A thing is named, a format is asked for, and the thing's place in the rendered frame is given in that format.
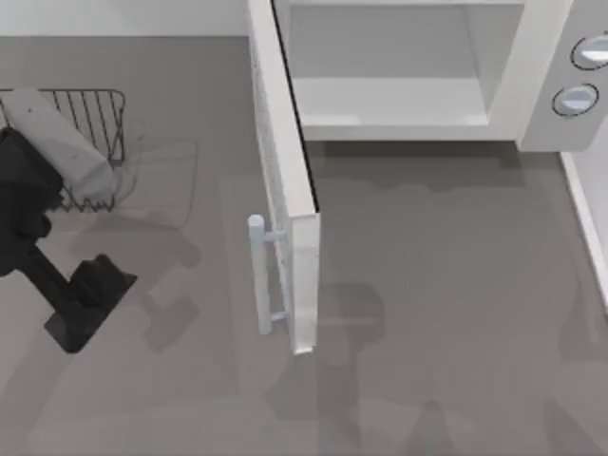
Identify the white microwave door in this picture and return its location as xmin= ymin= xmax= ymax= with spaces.
xmin=246 ymin=0 xmax=322 ymax=358

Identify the pale microwave oven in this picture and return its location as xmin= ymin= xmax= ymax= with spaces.
xmin=270 ymin=0 xmax=608 ymax=154

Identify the dark wire basket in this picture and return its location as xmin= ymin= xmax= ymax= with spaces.
xmin=0 ymin=87 xmax=129 ymax=213

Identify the grey microwave knob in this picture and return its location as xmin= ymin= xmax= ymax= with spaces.
xmin=551 ymin=83 xmax=601 ymax=119
xmin=569 ymin=31 xmax=608 ymax=73

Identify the pale grey door handle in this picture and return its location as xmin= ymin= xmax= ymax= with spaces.
xmin=247 ymin=214 xmax=290 ymax=336

